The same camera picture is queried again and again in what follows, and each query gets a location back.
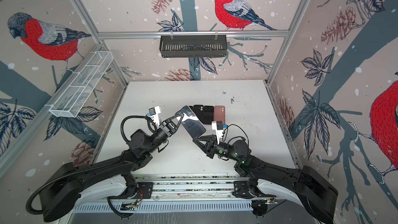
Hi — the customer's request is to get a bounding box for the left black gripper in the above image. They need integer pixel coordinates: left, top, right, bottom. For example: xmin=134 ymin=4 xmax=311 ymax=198
xmin=146 ymin=113 xmax=182 ymax=155

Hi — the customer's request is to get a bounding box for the black bare phone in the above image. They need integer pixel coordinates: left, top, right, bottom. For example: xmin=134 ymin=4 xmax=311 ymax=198
xmin=202 ymin=105 xmax=214 ymax=124

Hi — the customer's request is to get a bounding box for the pink phone case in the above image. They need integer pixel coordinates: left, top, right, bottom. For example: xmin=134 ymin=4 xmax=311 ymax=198
xmin=214 ymin=105 xmax=226 ymax=124

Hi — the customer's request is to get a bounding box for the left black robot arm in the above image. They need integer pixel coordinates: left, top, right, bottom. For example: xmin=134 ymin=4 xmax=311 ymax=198
xmin=26 ymin=114 xmax=183 ymax=223

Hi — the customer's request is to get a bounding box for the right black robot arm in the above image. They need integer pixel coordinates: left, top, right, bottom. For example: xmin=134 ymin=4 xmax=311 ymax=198
xmin=193 ymin=135 xmax=339 ymax=224

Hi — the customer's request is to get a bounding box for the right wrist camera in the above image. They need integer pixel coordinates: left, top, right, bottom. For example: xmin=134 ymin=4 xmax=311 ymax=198
xmin=211 ymin=121 xmax=224 ymax=144

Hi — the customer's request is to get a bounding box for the right thin black cable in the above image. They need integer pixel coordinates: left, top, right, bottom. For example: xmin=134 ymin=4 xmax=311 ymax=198
xmin=223 ymin=123 xmax=250 ymax=150

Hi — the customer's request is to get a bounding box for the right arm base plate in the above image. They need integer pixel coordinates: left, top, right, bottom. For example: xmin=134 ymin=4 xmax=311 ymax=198
xmin=233 ymin=180 xmax=277 ymax=199

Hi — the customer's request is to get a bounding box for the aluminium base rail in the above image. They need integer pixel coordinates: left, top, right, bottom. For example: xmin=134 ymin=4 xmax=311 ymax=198
xmin=65 ymin=174 xmax=324 ymax=201

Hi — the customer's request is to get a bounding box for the black wire wall basket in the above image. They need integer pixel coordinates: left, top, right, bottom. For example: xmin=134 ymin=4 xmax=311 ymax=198
xmin=159 ymin=35 xmax=227 ymax=58

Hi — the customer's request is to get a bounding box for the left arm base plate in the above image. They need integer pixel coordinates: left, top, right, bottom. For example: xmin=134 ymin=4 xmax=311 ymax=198
xmin=110 ymin=182 xmax=154 ymax=200

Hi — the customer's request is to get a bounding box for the white mesh wall tray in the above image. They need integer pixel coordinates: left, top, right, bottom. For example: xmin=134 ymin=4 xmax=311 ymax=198
xmin=49 ymin=51 xmax=114 ymax=118

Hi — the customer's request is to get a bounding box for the left corrugated black cable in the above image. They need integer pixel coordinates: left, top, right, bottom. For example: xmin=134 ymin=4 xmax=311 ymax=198
xmin=25 ymin=114 xmax=158 ymax=219

